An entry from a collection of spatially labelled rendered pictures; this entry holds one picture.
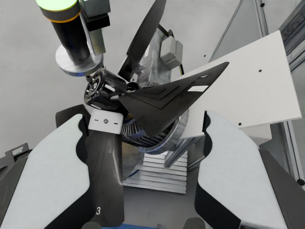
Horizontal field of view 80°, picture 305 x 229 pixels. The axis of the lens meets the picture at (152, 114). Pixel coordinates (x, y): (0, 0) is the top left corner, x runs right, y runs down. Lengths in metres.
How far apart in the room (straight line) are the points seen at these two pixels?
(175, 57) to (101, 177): 0.50
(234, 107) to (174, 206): 1.29
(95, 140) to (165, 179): 1.17
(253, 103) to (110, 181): 0.42
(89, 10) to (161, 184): 1.48
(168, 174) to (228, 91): 1.19
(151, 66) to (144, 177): 1.10
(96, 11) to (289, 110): 0.43
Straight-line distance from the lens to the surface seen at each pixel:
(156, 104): 0.32
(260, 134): 0.92
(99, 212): 0.51
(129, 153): 0.68
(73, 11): 0.25
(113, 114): 0.55
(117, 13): 2.85
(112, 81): 0.53
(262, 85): 0.55
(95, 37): 0.29
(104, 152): 0.52
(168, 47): 0.76
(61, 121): 0.81
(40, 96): 2.18
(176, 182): 1.64
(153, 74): 0.70
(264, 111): 0.52
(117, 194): 0.50
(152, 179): 1.62
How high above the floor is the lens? 1.69
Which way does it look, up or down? 65 degrees down
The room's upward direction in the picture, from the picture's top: 10 degrees clockwise
